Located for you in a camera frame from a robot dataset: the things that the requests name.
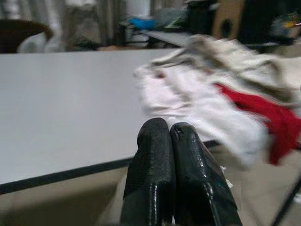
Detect dark brown sofa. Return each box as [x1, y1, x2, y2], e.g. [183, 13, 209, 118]
[0, 19, 55, 54]

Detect red T-shirt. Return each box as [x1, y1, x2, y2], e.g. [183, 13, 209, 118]
[214, 83, 301, 165]

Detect white plain T-shirt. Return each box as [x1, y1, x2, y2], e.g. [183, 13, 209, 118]
[133, 63, 270, 165]

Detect wooden speaker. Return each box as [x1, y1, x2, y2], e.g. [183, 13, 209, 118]
[213, 0, 294, 45]

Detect blue cloth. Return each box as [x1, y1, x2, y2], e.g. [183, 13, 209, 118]
[128, 17, 158, 31]

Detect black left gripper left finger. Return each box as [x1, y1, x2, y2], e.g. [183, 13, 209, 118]
[119, 117, 177, 226]

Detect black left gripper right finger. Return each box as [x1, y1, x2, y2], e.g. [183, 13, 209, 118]
[169, 122, 243, 226]

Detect grey pillow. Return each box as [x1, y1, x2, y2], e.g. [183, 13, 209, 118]
[17, 32, 48, 54]
[44, 34, 64, 51]

